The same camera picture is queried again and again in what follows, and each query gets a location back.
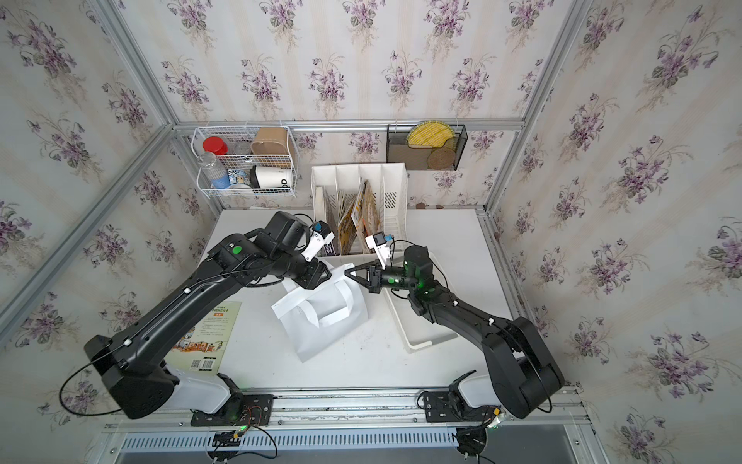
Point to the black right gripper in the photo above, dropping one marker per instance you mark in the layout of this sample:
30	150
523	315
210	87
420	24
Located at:
375	274

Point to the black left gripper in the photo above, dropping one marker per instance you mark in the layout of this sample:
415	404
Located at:
318	275

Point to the white insulated delivery bag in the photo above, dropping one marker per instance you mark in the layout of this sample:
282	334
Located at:
315	319

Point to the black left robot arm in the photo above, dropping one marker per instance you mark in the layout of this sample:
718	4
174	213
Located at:
132	362

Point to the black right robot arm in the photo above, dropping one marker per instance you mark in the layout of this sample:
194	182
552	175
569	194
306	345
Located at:
523	372

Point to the white perforated plastic tray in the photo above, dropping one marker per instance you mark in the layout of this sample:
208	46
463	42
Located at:
416	332

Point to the colourful human history book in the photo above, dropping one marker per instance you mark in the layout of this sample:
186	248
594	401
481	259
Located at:
366	217

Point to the white plastic file organizer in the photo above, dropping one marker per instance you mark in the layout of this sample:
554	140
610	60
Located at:
390	187

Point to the white black cylinder cup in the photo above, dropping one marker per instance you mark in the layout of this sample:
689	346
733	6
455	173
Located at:
262	177

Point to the clear plastic water bottle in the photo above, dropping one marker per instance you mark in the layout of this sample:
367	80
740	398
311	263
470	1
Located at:
214	170

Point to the green history picture book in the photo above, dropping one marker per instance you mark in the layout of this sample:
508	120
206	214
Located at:
203	347

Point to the brown cardboard box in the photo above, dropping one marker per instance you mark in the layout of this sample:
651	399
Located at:
271	141

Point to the woven brown round coaster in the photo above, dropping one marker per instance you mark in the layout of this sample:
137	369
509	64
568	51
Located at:
442	159

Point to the red lid jar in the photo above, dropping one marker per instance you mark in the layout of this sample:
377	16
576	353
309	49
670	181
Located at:
215	145

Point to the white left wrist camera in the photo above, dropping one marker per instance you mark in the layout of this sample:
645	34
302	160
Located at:
320	236

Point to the black mesh wall basket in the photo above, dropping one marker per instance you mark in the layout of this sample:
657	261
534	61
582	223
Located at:
398	151

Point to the white wire wall basket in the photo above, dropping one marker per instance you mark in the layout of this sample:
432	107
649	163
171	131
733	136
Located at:
240	160

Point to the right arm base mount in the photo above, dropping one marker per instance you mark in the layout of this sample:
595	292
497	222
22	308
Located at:
470	398

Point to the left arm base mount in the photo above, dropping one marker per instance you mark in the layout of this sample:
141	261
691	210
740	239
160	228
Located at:
216	400

